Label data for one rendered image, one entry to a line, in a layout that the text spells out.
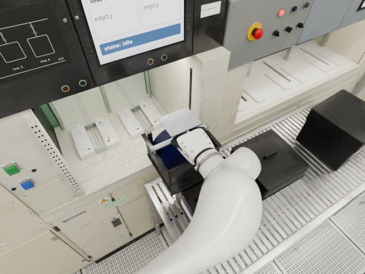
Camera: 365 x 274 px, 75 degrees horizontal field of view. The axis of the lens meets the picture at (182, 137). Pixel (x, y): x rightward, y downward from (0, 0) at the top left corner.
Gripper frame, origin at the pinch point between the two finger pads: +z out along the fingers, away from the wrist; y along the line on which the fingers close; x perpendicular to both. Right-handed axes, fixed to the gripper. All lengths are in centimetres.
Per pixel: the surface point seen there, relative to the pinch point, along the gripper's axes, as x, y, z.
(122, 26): 31.2, -9.6, 14.8
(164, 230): -125, -8, 12
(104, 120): -35, -19, 53
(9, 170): -4, -55, 14
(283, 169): -39, 47, -20
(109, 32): 30.3, -13.5, 14.8
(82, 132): -35, -32, 50
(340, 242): -125, 102, -62
